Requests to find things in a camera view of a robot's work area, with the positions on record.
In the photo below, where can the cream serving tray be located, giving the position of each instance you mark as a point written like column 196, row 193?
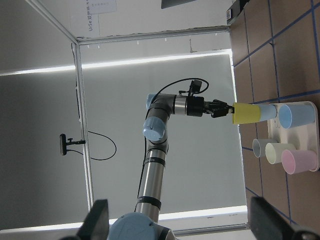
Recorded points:
column 305, row 137

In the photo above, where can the blue cup near bunny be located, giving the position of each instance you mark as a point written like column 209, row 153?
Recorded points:
column 267, row 112

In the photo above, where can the black camera on frame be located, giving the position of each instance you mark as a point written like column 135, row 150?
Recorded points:
column 64, row 142

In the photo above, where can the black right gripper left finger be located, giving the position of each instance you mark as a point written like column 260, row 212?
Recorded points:
column 96, row 224

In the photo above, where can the grey plastic cup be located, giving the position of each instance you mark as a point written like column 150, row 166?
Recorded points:
column 259, row 146

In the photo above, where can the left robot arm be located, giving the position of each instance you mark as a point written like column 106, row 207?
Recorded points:
column 142, row 224

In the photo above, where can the pale green plastic cup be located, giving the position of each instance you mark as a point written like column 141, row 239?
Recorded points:
column 273, row 151

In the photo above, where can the pink plastic cup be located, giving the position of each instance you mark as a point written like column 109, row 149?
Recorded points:
column 298, row 161

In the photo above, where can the yellow plastic cup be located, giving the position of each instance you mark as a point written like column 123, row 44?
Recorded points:
column 245, row 113

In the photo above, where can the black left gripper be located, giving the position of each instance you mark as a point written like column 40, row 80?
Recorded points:
column 196, row 106

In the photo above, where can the blue cup far corner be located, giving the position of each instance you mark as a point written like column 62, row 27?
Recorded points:
column 296, row 115

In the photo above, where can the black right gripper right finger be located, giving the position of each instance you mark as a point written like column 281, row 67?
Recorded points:
column 266, row 224

